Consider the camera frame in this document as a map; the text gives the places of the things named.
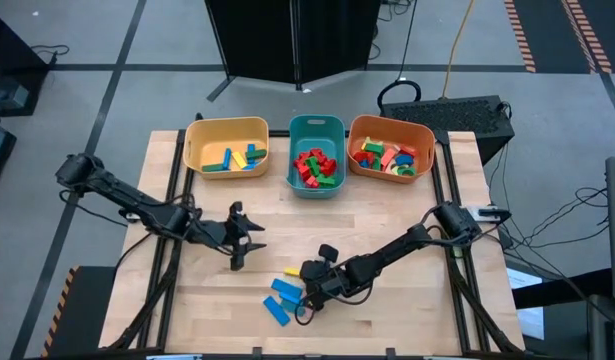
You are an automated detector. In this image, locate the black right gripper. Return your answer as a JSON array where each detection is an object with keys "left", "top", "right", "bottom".
[{"left": 299, "top": 243, "right": 362, "bottom": 310}]

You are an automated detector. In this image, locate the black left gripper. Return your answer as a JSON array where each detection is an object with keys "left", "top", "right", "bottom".
[{"left": 201, "top": 201, "right": 268, "bottom": 272}]

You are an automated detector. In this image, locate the wide blue wooden block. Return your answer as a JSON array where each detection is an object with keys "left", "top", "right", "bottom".
[{"left": 270, "top": 278, "right": 305, "bottom": 304}]

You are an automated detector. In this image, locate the teal wooden block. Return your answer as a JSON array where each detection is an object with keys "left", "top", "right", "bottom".
[{"left": 280, "top": 299, "right": 307, "bottom": 318}]

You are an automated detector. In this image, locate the long blue wooden block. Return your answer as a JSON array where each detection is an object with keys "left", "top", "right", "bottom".
[{"left": 262, "top": 295, "right": 292, "bottom": 328}]

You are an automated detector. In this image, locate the yellow plastic bin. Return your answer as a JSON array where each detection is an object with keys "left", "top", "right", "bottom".
[{"left": 182, "top": 116, "right": 271, "bottom": 180}]

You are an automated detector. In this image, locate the teal plastic bin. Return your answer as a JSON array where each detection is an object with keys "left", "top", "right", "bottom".
[{"left": 285, "top": 114, "right": 347, "bottom": 200}]

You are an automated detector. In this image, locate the black striped floor mat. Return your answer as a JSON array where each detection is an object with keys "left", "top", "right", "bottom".
[{"left": 40, "top": 264, "right": 119, "bottom": 359}]

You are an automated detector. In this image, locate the orange plastic bin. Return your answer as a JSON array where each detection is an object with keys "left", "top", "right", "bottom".
[{"left": 346, "top": 114, "right": 436, "bottom": 184}]

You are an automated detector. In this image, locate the black partition panel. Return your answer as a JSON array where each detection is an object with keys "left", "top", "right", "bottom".
[
  {"left": 204, "top": 0, "right": 301, "bottom": 104},
  {"left": 296, "top": 0, "right": 383, "bottom": 86}
]

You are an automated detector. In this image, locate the black computer case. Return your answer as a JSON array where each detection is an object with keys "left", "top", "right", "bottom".
[{"left": 380, "top": 94, "right": 517, "bottom": 166}]

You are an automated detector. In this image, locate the white paper sheet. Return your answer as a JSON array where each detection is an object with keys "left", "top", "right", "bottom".
[{"left": 505, "top": 267, "right": 546, "bottom": 341}]

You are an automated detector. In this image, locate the black cabinet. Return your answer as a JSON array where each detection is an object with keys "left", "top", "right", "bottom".
[{"left": 0, "top": 9, "right": 51, "bottom": 119}]

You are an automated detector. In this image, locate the black hanging cable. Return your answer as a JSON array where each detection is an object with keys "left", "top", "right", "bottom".
[{"left": 375, "top": 0, "right": 422, "bottom": 114}]

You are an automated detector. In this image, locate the black cable bundle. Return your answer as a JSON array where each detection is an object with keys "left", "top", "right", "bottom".
[{"left": 496, "top": 184, "right": 611, "bottom": 251}]

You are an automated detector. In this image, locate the yellow hanging cable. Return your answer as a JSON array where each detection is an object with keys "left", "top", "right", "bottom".
[{"left": 440, "top": 0, "right": 476, "bottom": 100}]

